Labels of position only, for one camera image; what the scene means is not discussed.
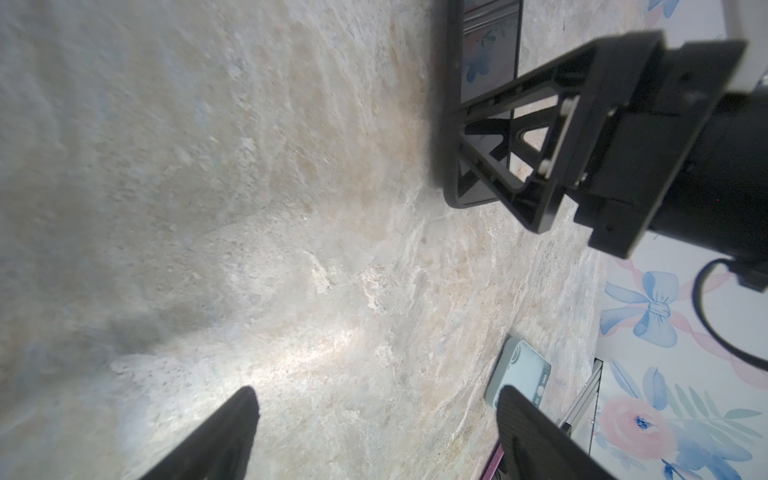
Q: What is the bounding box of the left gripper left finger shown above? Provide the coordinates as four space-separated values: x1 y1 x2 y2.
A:
142 386 260 480

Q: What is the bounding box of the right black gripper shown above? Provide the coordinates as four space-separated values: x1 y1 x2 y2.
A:
443 31 747 260

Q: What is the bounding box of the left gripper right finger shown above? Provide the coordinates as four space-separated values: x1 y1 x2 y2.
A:
496 386 613 480

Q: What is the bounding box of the black phone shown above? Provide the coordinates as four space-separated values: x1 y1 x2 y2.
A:
480 442 506 480

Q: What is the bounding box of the light blue phone case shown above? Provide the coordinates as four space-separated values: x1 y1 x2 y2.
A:
485 337 551 409

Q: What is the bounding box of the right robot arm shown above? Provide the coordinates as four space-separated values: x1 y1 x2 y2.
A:
443 1 767 263

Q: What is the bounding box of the right aluminium corner post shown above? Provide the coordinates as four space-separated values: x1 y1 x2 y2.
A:
559 358 604 454

